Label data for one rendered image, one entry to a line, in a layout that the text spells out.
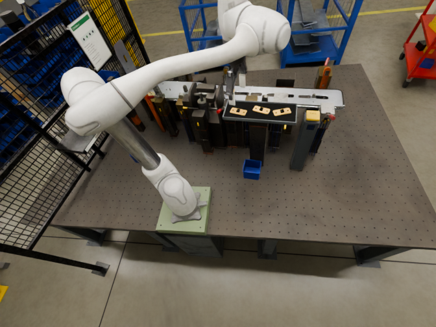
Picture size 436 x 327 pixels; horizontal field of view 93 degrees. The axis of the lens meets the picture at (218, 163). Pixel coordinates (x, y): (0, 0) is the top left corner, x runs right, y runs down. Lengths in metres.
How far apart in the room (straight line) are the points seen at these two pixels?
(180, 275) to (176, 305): 0.21
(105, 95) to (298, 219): 1.12
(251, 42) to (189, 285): 1.77
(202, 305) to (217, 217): 0.86
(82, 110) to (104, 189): 1.05
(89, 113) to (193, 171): 0.92
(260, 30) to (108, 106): 0.49
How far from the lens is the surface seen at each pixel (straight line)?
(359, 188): 1.52
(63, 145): 1.64
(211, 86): 1.27
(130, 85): 0.72
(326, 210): 1.38
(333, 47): 3.80
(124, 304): 2.17
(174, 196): 1.06
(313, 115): 1.13
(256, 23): 0.72
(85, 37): 1.89
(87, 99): 0.73
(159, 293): 2.06
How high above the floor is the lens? 1.92
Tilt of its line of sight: 55 degrees down
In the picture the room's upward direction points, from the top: 13 degrees counter-clockwise
